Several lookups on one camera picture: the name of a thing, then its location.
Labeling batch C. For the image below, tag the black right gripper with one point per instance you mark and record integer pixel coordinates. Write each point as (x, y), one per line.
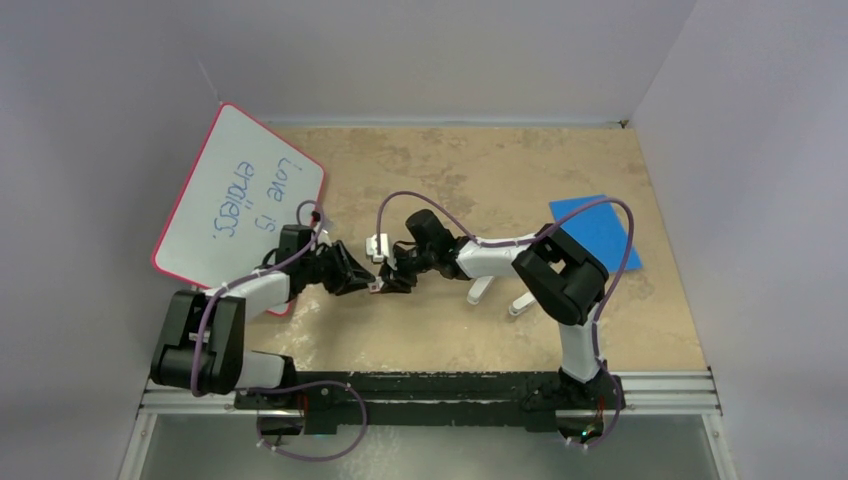
(401, 284)

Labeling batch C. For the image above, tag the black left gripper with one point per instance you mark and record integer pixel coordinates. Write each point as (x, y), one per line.
(337, 253)

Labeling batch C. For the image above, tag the white stapler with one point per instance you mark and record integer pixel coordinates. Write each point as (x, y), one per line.
(478, 289)

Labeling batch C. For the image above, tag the red white staple box sleeve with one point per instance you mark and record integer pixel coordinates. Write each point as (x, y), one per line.
(376, 286)

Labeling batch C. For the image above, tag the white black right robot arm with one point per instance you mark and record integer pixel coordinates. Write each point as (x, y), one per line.
(560, 275)

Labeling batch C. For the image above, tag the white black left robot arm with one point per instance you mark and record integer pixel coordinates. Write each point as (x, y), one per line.
(201, 347)

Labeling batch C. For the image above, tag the pink framed whiteboard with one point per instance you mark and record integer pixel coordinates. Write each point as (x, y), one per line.
(245, 184)

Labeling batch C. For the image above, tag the small white staple remover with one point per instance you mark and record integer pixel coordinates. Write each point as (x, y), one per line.
(521, 304)

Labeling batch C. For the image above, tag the blue paper folder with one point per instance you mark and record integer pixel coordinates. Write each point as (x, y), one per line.
(599, 230)

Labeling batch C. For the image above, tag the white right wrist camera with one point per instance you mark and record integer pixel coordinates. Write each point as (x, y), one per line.
(378, 248)

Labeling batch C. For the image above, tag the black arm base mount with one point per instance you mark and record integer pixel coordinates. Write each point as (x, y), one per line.
(535, 401)

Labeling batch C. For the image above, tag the aluminium rail frame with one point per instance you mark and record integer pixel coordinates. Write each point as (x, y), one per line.
(683, 393)

